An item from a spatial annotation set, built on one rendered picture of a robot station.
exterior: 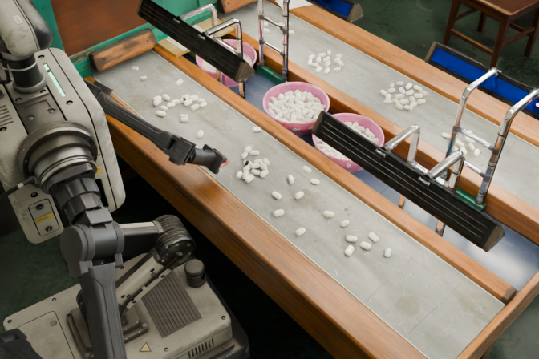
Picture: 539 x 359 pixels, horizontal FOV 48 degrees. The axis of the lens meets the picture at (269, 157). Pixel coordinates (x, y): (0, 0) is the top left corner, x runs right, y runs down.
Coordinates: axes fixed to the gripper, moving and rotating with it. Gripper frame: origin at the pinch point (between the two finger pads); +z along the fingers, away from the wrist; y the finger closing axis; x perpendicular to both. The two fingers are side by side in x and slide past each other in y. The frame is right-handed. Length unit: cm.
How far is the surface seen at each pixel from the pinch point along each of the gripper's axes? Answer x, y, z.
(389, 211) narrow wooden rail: -15, -53, 21
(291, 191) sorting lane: -3.0, -22.7, 10.8
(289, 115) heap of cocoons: -21.0, 8.5, 33.6
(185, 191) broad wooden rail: 13.8, 0.9, -11.4
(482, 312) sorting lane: -8, -94, 16
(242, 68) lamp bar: -32.1, 5.4, -9.6
